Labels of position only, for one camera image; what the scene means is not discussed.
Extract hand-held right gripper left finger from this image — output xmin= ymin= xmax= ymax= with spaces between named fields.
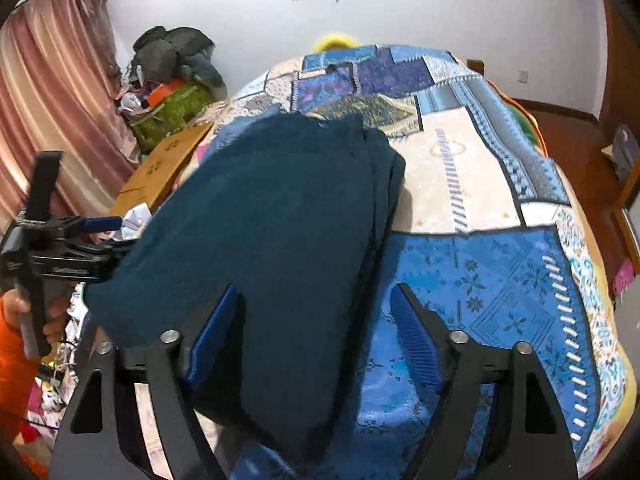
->
xmin=47 ymin=282 xmax=246 ymax=480

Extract pink striped curtain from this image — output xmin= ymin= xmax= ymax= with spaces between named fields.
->
xmin=0 ymin=0 xmax=138 ymax=221

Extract pink plastic item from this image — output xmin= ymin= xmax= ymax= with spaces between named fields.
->
xmin=614 ymin=257 xmax=636 ymax=293

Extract patchwork blanket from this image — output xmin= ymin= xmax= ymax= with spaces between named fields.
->
xmin=135 ymin=42 xmax=633 ymax=480

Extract person's left hand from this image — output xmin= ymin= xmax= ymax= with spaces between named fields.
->
xmin=2 ymin=294 xmax=70 ymax=357

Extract wooden chair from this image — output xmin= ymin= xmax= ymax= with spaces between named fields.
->
xmin=602 ymin=125 xmax=640 ymax=186

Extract person's left forearm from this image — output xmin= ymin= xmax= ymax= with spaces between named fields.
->
xmin=0 ymin=295 xmax=51 ymax=466

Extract green storage box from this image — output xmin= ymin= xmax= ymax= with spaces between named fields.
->
xmin=129 ymin=82 xmax=218 ymax=156

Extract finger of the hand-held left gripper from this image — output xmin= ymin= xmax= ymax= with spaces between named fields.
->
xmin=47 ymin=241 xmax=136 ymax=281
xmin=50 ymin=215 xmax=123 ymax=243

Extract wooden lap desk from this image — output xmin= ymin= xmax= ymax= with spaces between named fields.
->
xmin=107 ymin=122 xmax=213 ymax=218

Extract grey-teal plush cloth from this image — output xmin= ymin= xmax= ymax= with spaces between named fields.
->
xmin=182 ymin=50 xmax=228 ymax=98

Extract light blue jeans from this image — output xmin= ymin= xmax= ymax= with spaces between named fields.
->
xmin=197 ymin=105 xmax=291 ymax=163

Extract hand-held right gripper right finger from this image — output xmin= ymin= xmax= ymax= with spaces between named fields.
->
xmin=390 ymin=284 xmax=581 ymax=480

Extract orange box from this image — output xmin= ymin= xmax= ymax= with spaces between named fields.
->
xmin=147 ymin=80 xmax=186 ymax=106

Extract dark navy pants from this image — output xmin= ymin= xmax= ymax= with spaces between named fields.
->
xmin=82 ymin=112 xmax=406 ymax=466

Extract dark jacket pile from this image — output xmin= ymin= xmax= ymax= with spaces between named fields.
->
xmin=131 ymin=26 xmax=216 ymax=83

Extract yellow headboard cushion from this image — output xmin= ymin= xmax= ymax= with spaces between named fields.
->
xmin=315 ymin=32 xmax=363 ymax=53

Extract white cloth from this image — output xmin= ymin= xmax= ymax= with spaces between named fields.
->
xmin=117 ymin=203 xmax=153 ymax=241

